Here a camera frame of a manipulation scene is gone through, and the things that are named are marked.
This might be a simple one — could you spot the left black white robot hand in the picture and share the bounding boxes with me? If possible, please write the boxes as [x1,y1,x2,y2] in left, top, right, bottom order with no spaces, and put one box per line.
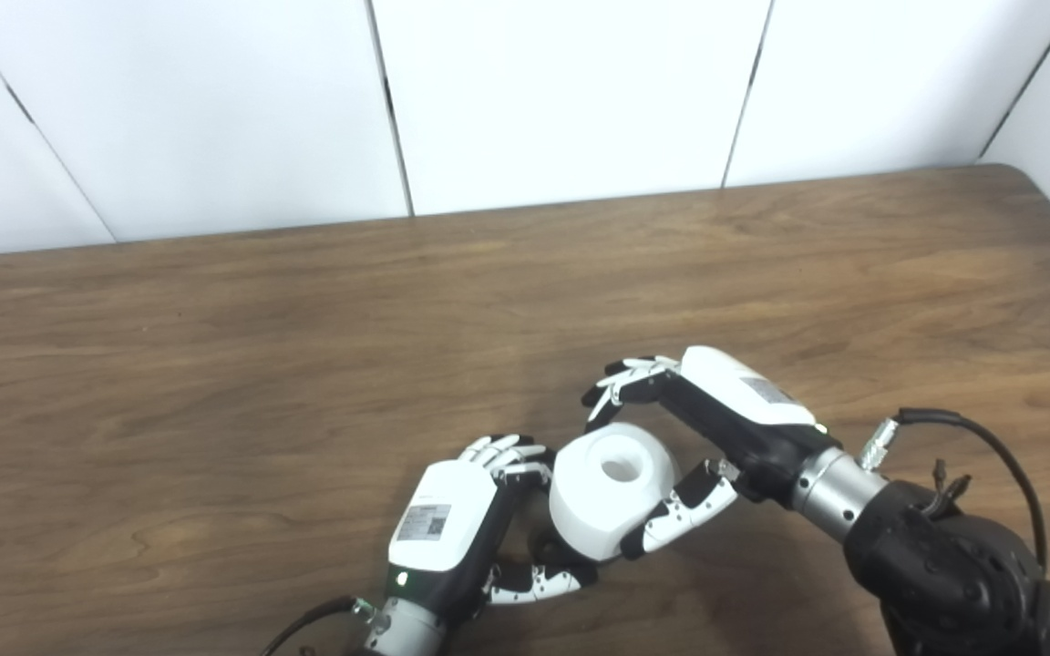
[386,434,599,630]

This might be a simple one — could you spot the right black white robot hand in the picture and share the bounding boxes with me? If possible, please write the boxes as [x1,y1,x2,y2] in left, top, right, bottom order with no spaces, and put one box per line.
[582,346,840,561]

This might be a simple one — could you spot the round white plastic piece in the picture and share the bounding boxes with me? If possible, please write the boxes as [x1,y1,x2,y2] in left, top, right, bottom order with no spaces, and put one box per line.
[549,423,683,562]

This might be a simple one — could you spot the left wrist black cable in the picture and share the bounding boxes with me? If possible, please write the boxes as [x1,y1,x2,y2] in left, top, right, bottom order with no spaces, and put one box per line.
[261,596,389,656]

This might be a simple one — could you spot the right thin black wire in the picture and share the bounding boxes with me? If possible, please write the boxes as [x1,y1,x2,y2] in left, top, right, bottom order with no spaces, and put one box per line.
[921,459,973,520]

